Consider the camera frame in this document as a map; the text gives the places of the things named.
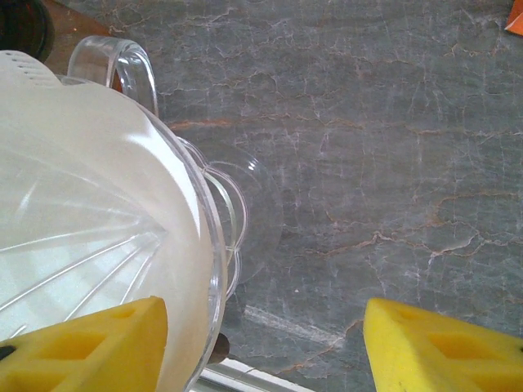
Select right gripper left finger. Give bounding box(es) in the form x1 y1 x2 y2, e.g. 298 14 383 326
0 296 169 392

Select white paper coffee filter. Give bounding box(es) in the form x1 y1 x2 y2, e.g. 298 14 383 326
0 49 213 392

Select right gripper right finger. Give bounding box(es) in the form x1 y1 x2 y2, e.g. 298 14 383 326
362 296 523 392

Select orange white filter pack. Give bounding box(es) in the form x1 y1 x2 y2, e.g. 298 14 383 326
503 0 523 36

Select orange transparent coffee dripper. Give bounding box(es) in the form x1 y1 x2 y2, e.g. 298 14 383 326
0 0 119 93

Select clear plastic coffee dripper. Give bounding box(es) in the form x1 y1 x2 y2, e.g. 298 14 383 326
0 35 284 392

